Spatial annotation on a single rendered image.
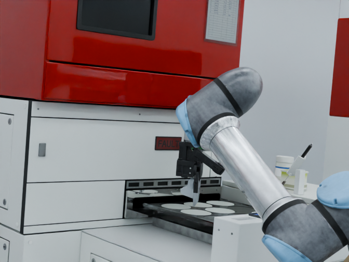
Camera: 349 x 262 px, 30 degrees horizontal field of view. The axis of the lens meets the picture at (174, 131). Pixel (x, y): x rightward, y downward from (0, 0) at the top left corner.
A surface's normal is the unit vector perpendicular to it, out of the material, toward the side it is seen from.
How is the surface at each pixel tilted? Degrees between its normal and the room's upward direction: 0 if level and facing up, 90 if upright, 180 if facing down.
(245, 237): 90
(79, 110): 90
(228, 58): 90
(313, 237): 80
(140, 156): 90
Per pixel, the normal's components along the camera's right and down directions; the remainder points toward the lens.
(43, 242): 0.65, 0.09
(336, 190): -0.42, -0.82
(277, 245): -0.42, -0.50
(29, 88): -0.76, -0.02
